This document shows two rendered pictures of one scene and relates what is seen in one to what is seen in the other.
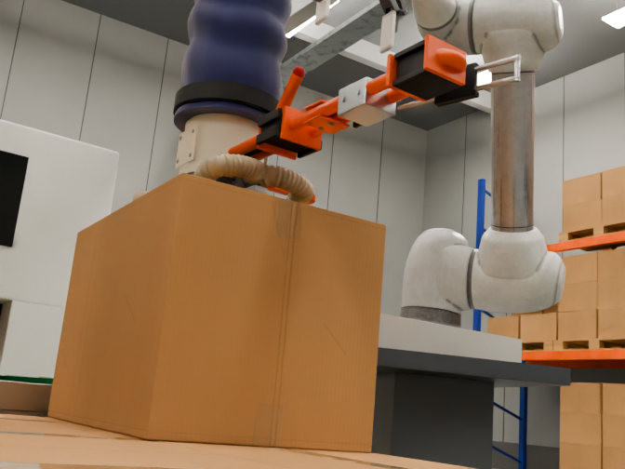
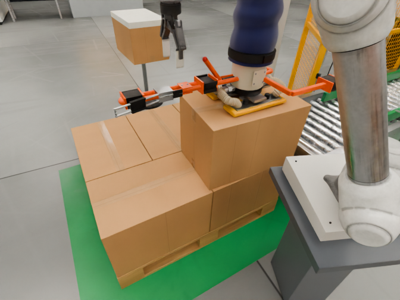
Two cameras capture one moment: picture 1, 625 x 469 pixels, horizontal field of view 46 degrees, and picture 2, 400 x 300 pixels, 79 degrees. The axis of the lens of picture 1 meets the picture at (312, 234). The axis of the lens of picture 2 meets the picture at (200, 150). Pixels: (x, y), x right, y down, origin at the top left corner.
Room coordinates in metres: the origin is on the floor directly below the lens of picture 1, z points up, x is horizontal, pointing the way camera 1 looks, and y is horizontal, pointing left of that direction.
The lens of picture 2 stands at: (1.29, -1.03, 1.57)
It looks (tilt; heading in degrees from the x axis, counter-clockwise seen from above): 39 degrees down; 94
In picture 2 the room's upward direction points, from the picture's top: 2 degrees clockwise
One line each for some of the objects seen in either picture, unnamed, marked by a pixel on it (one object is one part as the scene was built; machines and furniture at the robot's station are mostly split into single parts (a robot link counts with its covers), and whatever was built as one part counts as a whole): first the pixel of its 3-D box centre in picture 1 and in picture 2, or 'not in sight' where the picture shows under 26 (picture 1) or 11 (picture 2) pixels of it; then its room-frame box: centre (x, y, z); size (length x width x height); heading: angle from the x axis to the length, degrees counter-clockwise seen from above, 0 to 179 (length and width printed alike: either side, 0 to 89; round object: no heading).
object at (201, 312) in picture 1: (205, 328); (239, 129); (1.44, 0.19, 0.74); 0.60 x 0.40 x 0.40; 31
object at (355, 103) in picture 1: (366, 102); (163, 93); (1.06, -0.07, 1.07); 0.07 x 0.07 x 0.04; 35
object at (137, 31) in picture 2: not in sight; (140, 35); (0.40, 1.77, 0.82); 0.60 x 0.40 x 0.40; 127
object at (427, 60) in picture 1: (425, 69); (132, 98); (0.94, -0.14, 1.08); 0.08 x 0.07 x 0.05; 35
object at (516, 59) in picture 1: (429, 95); (151, 102); (1.02, -0.16, 1.08); 0.31 x 0.03 x 0.05; 47
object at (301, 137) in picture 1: (289, 133); (205, 83); (1.23, 0.06, 1.08); 0.10 x 0.08 x 0.06; 125
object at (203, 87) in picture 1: (230, 113); (252, 51); (1.44, 0.20, 1.19); 0.23 x 0.23 x 0.04
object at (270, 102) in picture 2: not in sight; (256, 100); (1.49, 0.12, 0.97); 0.34 x 0.10 x 0.05; 35
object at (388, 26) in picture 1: (388, 32); (180, 58); (1.14, -0.10, 1.24); 0.03 x 0.01 x 0.07; 34
